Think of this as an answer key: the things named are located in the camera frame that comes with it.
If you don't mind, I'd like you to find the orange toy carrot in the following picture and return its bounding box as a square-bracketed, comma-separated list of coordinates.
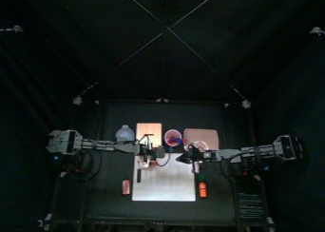
[197, 173, 211, 199]

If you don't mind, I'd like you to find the red plastic cup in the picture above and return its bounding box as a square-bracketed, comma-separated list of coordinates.
[164, 128, 185, 147]

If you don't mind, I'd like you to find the brown wooden board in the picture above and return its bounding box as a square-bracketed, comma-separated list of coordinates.
[184, 127, 221, 151]

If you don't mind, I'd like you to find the black sheet with white text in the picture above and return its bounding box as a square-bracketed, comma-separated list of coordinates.
[235, 191, 267, 226]

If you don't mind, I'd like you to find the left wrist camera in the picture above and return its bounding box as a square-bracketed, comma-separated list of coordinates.
[154, 146, 168, 159]

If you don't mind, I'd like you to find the white cutting board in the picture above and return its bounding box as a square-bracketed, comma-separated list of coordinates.
[132, 152, 199, 203]

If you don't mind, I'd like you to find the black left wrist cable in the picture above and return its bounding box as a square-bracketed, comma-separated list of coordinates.
[157, 145, 174, 167]

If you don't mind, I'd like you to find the salmon sushi toy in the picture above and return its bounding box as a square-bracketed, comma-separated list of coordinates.
[122, 179, 133, 196]

